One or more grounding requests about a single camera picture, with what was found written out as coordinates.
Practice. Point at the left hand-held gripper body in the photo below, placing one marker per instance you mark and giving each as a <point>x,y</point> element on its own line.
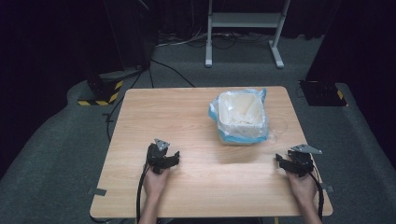
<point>159,160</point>

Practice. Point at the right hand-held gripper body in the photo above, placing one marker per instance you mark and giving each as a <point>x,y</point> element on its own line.
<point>300,163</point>

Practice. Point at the person's left hand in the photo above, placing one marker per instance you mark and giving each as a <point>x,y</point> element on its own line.
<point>154,183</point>

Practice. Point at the person's right hand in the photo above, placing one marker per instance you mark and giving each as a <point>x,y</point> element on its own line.
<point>302,188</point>

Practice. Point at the clear plastic cup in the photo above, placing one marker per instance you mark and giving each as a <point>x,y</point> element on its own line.
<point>277,126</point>

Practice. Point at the grey tape strip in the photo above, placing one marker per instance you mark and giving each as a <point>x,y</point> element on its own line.
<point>328,188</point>
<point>97,191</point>

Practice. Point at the translucent blue trash bag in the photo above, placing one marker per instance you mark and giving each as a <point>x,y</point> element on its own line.
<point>230,137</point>

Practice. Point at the white trash bin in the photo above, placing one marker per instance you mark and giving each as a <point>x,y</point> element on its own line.
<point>239,113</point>

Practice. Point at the black striped stand base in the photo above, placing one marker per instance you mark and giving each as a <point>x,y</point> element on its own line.
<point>104,91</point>
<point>323,93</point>

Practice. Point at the black upright column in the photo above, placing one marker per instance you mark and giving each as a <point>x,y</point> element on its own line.
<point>132,34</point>

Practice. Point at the white metal stand frame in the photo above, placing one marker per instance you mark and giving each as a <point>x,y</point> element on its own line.
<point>246,20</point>

